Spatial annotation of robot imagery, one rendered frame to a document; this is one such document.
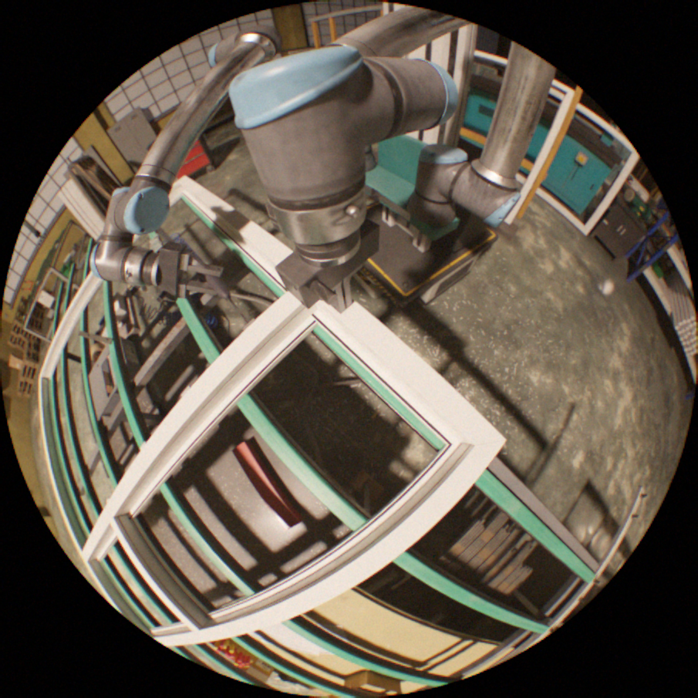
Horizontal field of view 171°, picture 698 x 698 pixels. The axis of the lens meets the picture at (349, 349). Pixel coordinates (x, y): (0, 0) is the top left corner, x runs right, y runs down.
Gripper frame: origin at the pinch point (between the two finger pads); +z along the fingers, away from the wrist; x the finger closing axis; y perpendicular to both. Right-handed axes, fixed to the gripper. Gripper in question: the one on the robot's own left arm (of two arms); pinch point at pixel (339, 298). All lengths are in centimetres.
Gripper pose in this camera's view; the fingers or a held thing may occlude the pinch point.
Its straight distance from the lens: 38.8
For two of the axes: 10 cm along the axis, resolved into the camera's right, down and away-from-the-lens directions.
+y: 7.0, 6.6, -2.7
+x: 7.1, -6.8, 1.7
